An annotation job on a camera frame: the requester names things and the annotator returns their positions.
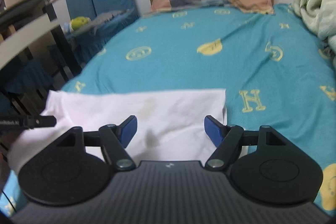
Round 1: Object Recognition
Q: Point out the green floral blanket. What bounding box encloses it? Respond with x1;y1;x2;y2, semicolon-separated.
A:
292;0;335;65

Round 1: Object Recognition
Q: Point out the green plush toy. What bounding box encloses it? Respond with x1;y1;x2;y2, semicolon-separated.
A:
62;16;91;33

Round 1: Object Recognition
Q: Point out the white garment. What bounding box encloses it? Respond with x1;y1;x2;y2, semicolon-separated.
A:
7;88;228;171

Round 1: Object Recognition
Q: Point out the black and white desk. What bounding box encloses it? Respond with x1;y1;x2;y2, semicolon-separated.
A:
1;0;82;115

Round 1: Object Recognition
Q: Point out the grey cloth on chair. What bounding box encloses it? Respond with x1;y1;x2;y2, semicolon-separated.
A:
71;9;130;35

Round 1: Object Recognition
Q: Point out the teal patterned bed sheet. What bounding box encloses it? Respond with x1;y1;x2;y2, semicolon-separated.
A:
0;3;336;219

